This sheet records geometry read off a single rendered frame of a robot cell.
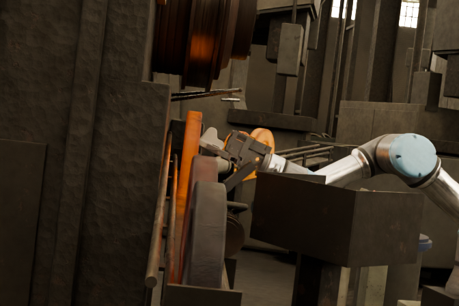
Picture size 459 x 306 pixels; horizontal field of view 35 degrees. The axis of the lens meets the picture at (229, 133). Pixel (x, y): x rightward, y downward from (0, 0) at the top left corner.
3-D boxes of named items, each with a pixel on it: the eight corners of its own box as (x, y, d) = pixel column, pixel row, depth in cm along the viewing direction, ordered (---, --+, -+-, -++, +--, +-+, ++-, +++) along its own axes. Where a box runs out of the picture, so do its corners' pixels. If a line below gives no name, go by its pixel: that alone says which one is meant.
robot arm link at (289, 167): (313, 205, 188) (326, 175, 189) (275, 187, 187) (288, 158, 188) (306, 203, 196) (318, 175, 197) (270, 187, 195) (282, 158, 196)
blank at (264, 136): (246, 129, 240) (255, 130, 239) (268, 126, 254) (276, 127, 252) (243, 175, 242) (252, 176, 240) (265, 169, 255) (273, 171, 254)
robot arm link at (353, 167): (384, 127, 219) (242, 195, 207) (401, 127, 208) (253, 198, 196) (397, 162, 220) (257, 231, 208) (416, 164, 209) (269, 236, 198)
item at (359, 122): (370, 223, 673) (384, 106, 671) (451, 248, 573) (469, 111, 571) (322, 220, 651) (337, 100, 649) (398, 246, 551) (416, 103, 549)
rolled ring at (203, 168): (214, 147, 106) (192, 145, 105) (221, 170, 87) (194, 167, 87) (199, 268, 108) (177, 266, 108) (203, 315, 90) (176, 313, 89)
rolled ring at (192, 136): (194, 188, 150) (177, 187, 150) (191, 198, 168) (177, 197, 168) (203, 103, 154) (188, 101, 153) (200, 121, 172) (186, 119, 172)
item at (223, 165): (199, 175, 221) (200, 156, 220) (214, 172, 229) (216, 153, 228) (216, 177, 218) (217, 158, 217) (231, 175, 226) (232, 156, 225)
